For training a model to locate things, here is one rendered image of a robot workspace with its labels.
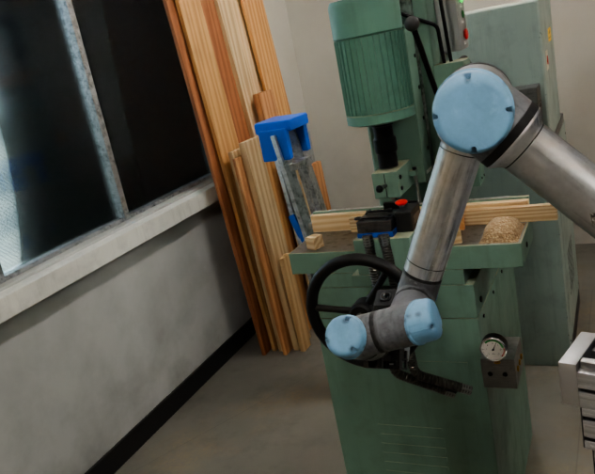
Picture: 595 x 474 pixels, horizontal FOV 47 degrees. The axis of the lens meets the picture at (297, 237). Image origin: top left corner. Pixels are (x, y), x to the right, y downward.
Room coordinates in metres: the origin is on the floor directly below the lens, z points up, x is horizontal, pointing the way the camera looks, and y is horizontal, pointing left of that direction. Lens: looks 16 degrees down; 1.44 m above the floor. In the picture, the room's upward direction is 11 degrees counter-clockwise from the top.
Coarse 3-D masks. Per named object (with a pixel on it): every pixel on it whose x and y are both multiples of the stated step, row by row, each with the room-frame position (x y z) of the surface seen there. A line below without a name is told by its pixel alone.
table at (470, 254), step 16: (528, 224) 1.60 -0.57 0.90; (336, 240) 1.79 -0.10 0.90; (352, 240) 1.75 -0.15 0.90; (464, 240) 1.57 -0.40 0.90; (528, 240) 1.58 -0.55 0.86; (304, 256) 1.73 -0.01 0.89; (320, 256) 1.71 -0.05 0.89; (336, 256) 1.69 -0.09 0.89; (464, 256) 1.53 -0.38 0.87; (480, 256) 1.52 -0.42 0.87; (496, 256) 1.50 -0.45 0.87; (512, 256) 1.48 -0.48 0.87; (304, 272) 1.73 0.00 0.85; (336, 272) 1.69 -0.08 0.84; (352, 272) 1.67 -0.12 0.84
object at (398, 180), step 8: (400, 160) 1.84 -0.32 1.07; (408, 160) 1.83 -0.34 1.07; (384, 168) 1.78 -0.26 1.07; (392, 168) 1.76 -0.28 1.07; (400, 168) 1.75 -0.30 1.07; (408, 168) 1.81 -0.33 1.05; (376, 176) 1.74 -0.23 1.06; (384, 176) 1.73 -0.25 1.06; (392, 176) 1.72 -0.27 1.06; (400, 176) 1.73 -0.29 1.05; (408, 176) 1.80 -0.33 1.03; (376, 184) 1.74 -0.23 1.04; (392, 184) 1.72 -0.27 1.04; (400, 184) 1.73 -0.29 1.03; (408, 184) 1.79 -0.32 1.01; (376, 192) 1.74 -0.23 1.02; (384, 192) 1.73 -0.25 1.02; (392, 192) 1.72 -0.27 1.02; (400, 192) 1.72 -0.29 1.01
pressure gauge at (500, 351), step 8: (488, 336) 1.47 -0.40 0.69; (496, 336) 1.46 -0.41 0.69; (480, 344) 1.46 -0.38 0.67; (488, 344) 1.46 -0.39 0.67; (496, 344) 1.45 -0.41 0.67; (504, 344) 1.44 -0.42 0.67; (480, 352) 1.47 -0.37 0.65; (488, 352) 1.46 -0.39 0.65; (496, 352) 1.45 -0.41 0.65; (504, 352) 1.44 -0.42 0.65; (496, 360) 1.45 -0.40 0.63
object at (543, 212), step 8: (480, 208) 1.68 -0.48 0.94; (488, 208) 1.66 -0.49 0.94; (496, 208) 1.65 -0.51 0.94; (504, 208) 1.64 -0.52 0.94; (512, 208) 1.63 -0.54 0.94; (520, 208) 1.62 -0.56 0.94; (528, 208) 1.61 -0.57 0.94; (536, 208) 1.60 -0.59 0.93; (544, 208) 1.59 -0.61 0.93; (552, 208) 1.58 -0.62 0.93; (352, 216) 1.84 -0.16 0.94; (464, 216) 1.68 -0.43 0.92; (472, 216) 1.67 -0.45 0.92; (480, 216) 1.66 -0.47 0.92; (488, 216) 1.65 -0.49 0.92; (496, 216) 1.65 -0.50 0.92; (512, 216) 1.63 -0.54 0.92; (520, 216) 1.62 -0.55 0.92; (528, 216) 1.61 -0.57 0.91; (536, 216) 1.60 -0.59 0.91; (544, 216) 1.59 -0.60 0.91; (552, 216) 1.58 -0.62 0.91; (352, 224) 1.83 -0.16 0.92; (472, 224) 1.67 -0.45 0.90; (480, 224) 1.66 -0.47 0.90
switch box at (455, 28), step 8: (448, 0) 1.95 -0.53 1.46; (456, 0) 1.94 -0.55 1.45; (448, 8) 1.95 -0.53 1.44; (456, 8) 1.94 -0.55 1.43; (440, 16) 1.96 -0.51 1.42; (448, 16) 1.95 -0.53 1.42; (456, 16) 1.94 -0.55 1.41; (464, 16) 2.01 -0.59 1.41; (440, 24) 1.96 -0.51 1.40; (448, 24) 1.95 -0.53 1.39; (456, 24) 1.94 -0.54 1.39; (464, 24) 2.00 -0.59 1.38; (448, 32) 1.95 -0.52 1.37; (456, 32) 1.94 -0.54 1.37; (456, 40) 1.94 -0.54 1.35; (464, 40) 1.98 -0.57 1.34; (456, 48) 1.94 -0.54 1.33; (464, 48) 1.98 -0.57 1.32
